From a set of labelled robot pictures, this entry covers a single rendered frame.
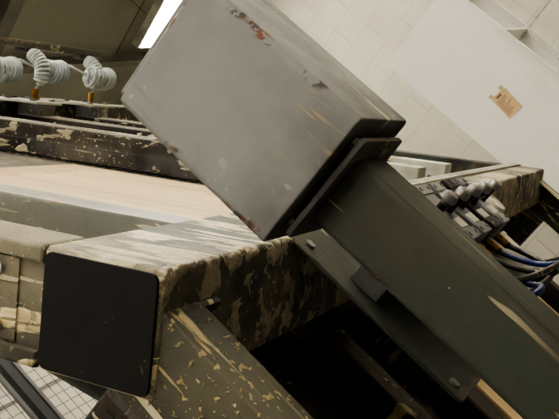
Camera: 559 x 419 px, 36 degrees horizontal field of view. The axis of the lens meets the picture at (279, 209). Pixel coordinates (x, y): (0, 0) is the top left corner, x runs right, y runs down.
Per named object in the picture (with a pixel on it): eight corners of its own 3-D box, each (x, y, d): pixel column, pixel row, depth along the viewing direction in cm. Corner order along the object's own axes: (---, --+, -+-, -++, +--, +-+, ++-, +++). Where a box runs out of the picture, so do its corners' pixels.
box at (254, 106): (371, 127, 59) (195, -28, 63) (270, 253, 63) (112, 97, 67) (418, 128, 69) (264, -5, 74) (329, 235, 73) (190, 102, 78)
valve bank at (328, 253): (561, 303, 78) (372, 135, 85) (459, 405, 83) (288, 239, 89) (601, 241, 124) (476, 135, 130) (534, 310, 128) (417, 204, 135)
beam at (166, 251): (151, 405, 68) (164, 271, 66) (32, 371, 73) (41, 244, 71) (540, 203, 267) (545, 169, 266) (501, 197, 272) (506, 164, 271)
